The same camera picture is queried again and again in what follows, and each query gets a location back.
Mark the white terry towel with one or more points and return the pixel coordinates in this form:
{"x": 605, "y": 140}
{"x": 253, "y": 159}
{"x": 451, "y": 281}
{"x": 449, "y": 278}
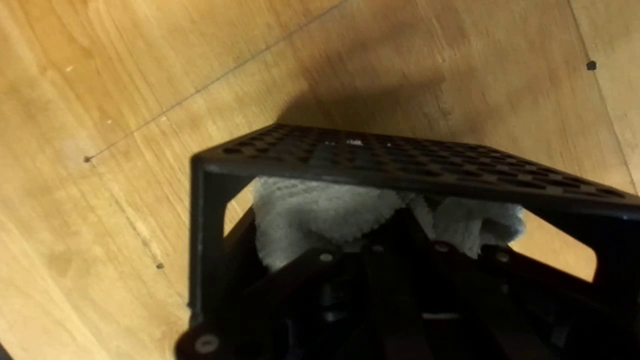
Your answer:
{"x": 312, "y": 217}

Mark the black mesh basket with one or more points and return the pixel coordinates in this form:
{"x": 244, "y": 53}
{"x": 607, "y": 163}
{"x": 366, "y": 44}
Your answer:
{"x": 412, "y": 163}

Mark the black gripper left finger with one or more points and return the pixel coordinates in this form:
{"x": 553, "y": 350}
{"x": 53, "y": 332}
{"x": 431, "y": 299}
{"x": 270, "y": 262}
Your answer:
{"x": 312, "y": 306}

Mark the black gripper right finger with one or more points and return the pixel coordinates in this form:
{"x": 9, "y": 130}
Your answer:
{"x": 507, "y": 306}

